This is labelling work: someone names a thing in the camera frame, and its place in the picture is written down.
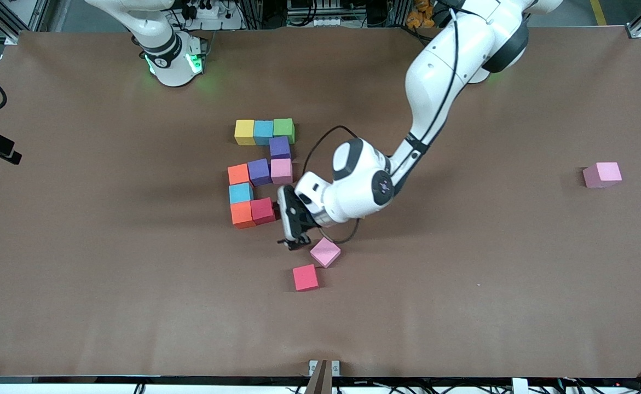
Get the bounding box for yellow foam cube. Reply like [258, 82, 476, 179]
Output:
[234, 119, 256, 146]

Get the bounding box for green foam cube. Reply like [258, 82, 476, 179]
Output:
[273, 118, 296, 144]

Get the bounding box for small metal bracket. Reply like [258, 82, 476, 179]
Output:
[309, 360, 340, 377]

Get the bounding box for white power strip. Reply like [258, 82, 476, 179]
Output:
[287, 0, 403, 28]
[181, 0, 244, 31]

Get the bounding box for pink foam cube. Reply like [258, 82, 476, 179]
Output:
[310, 237, 342, 269]
[270, 159, 293, 186]

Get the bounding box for orange foam cube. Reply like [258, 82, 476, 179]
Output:
[227, 163, 251, 187]
[230, 201, 257, 229]

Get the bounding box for pile of orange packets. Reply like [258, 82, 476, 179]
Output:
[407, 0, 437, 29]

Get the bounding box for pale mauve foam cube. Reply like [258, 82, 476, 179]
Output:
[582, 162, 623, 189]

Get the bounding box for red foam cube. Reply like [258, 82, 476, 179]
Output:
[292, 264, 320, 292]
[250, 197, 277, 226]

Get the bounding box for cyan foam cube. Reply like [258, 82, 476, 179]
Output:
[228, 182, 255, 205]
[253, 120, 275, 146]

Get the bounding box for purple foam cube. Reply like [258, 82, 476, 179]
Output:
[269, 136, 292, 161]
[247, 159, 273, 187]

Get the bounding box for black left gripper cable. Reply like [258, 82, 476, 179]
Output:
[301, 125, 361, 245]

